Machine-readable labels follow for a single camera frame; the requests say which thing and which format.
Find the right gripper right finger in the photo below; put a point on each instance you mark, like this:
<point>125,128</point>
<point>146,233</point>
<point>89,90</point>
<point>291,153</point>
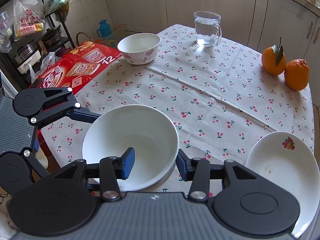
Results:
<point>197,171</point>

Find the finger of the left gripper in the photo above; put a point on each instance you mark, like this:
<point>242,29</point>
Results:
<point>83,115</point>

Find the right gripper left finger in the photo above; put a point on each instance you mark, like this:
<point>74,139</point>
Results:
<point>112,169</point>

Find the white floral bowl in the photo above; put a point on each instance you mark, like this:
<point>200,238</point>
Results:
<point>148,131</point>
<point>139,49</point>

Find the white fruit-print plate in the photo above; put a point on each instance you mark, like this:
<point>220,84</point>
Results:
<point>287,161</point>

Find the white kitchen cabinets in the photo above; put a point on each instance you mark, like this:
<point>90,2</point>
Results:
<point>255,23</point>

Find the red cardboard gift box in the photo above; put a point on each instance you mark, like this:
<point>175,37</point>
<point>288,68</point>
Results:
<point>78,67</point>

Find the cherry print tablecloth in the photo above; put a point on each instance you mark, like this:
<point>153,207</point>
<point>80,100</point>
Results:
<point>220,100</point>

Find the white appliance on shelf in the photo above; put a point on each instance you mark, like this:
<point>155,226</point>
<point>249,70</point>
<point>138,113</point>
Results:
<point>27,56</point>

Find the black pot on shelf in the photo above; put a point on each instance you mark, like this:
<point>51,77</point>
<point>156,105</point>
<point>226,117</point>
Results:
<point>51,36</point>

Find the teal thermos bottle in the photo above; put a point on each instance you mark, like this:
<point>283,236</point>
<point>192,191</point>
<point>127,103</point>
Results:
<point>104,29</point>

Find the black metal shelf rack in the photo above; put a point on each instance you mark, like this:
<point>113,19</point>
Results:
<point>9,46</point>

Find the plastic bag with red print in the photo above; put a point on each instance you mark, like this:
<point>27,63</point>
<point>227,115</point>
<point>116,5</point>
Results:
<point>28,18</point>

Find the orange fruit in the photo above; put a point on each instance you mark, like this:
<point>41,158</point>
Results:
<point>297,74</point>
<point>273,59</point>

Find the glass mug with water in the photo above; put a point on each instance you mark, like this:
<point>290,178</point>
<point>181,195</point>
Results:
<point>207,28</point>

